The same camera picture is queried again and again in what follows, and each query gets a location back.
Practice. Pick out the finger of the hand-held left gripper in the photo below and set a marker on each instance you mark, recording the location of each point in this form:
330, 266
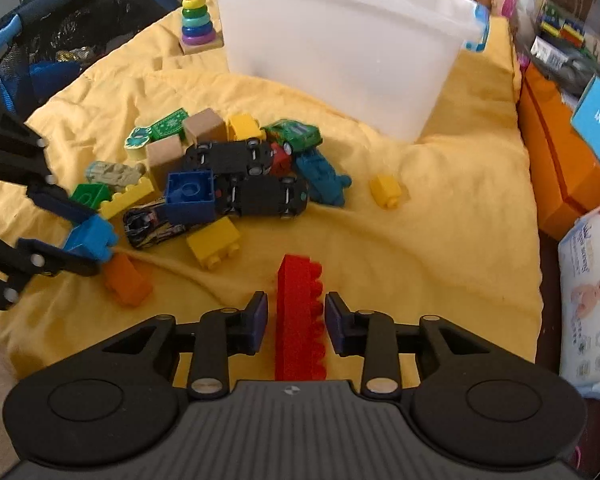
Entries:
55, 260
55, 200

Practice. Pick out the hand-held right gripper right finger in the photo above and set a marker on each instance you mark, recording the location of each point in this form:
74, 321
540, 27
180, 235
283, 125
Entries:
336, 323

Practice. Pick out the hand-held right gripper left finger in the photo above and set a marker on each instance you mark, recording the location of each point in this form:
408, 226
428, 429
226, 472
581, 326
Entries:
257, 321

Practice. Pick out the long red building block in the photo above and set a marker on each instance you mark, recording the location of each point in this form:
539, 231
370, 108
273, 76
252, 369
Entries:
297, 310

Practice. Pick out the light blue building block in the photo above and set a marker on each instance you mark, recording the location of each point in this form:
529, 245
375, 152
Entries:
92, 237

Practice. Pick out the long yellow building block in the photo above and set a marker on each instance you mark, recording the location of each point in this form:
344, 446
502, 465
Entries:
130, 195

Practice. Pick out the white plastic bin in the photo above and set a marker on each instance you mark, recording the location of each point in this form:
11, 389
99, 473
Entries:
340, 60

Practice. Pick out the green building block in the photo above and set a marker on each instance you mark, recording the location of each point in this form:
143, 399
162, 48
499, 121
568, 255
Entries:
91, 195

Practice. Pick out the camouflage toy vehicle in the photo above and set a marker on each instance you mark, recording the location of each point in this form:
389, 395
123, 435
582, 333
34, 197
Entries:
112, 173

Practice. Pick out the orange building block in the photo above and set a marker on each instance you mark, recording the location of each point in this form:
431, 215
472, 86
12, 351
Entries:
127, 282

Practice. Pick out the black yellow patterned toy car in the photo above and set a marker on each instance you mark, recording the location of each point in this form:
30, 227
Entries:
147, 225

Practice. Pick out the frog picture block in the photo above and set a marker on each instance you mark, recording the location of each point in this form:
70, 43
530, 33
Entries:
139, 137

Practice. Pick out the yellow blanket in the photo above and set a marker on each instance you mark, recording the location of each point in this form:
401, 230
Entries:
430, 270

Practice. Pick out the wooden cube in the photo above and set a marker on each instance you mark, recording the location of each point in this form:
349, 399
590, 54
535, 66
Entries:
164, 157
205, 125

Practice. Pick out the blue square building block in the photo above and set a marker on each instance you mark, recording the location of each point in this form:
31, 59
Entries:
190, 197

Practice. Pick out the green patterned block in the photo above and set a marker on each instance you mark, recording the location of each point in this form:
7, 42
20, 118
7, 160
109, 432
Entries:
169, 122

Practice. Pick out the small yellow building block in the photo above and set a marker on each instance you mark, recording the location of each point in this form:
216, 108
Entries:
386, 190

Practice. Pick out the teal toy vehicle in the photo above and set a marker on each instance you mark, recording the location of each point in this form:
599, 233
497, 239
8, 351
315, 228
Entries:
322, 177

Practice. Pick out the red toy cube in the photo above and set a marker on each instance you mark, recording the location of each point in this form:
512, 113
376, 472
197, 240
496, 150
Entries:
281, 160

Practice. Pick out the dark mesh bag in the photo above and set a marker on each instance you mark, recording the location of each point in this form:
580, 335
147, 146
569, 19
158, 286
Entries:
70, 25

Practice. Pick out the green toy car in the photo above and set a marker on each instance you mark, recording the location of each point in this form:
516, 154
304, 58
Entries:
297, 134

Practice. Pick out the square yellow building block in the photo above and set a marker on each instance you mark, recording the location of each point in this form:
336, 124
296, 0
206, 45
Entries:
243, 127

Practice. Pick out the white wet wipes pack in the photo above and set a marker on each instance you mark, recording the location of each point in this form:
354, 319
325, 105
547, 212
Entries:
587, 310

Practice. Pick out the orange box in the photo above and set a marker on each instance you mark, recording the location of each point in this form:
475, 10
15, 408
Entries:
555, 170

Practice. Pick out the clear plastic toy box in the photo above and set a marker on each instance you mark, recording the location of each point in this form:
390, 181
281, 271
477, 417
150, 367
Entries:
575, 25

